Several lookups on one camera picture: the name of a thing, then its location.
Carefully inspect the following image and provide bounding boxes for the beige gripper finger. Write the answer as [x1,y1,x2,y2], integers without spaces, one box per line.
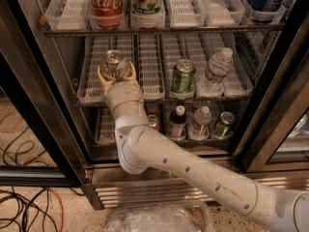
[97,68,114,95]
[125,62,137,84]

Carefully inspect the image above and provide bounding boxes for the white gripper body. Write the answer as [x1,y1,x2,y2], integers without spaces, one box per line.
[104,81,144,112]

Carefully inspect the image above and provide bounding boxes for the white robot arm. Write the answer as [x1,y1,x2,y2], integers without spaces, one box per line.
[98,66,309,232]

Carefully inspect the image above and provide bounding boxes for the red soda can back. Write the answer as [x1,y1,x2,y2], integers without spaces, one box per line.
[146,103,160,116]

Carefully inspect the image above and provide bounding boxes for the red soda can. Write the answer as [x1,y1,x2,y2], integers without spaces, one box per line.
[146,103,160,116]
[148,114,161,131]

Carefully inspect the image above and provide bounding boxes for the red soda can front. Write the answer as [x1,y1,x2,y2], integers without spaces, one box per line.
[148,114,161,131]

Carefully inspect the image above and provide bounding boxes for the green soda can middle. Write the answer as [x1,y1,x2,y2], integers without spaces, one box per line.
[171,59,195,94]

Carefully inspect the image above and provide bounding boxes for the green soda can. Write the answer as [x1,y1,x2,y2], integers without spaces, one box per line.
[212,111,236,137]
[171,59,195,94]

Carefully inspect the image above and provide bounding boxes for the red Coca-Cola can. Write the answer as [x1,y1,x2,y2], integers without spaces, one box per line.
[90,0,124,29]

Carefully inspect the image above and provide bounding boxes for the white 7up can top shelf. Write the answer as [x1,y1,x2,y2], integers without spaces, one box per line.
[131,0,164,16]

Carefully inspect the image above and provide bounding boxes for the clear water bottle middle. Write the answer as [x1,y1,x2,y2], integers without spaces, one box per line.
[196,47,233,97]

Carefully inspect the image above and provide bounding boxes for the clear water bottle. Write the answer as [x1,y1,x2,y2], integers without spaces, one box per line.
[189,106,211,141]
[196,47,233,97]

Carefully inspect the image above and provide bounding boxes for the stainless steel fridge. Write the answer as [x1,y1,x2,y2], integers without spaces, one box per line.
[0,0,309,211]

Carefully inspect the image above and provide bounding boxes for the glass fridge door left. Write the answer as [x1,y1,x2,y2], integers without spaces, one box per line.
[0,0,87,187]

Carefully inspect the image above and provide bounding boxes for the glass fridge door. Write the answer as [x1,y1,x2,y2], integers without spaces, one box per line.
[238,0,309,172]
[0,0,87,187]

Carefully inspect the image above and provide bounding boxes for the green soda can bottom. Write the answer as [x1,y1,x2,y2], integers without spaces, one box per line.
[212,111,236,137]

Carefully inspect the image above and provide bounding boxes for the glass fridge door right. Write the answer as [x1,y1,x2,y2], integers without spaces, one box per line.
[238,0,309,172]

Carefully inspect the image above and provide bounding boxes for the brown drink bottle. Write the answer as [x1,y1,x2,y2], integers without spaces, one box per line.
[169,105,186,141]

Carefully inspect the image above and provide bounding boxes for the clear water bottle bottom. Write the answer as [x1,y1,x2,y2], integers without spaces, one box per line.
[189,106,211,141]

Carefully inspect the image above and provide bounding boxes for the clear plastic bin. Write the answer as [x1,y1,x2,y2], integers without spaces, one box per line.
[103,201,215,232]

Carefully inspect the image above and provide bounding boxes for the black and orange cables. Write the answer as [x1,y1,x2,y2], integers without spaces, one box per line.
[0,111,85,232]

